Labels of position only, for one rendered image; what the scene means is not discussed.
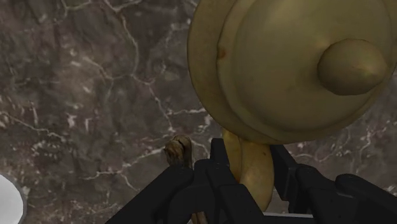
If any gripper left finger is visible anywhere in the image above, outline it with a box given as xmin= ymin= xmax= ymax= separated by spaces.
xmin=105 ymin=137 xmax=267 ymax=224

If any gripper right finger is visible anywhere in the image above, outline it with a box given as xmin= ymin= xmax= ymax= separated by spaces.
xmin=268 ymin=144 xmax=397 ymax=224

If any yellow banana with brown stem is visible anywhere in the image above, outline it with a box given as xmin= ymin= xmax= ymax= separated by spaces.
xmin=164 ymin=128 xmax=275 ymax=224

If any yellow round lidded pot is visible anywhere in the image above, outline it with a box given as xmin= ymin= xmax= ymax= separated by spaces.
xmin=186 ymin=0 xmax=397 ymax=146

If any white round plate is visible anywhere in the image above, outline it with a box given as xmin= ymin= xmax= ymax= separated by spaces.
xmin=0 ymin=172 xmax=27 ymax=224

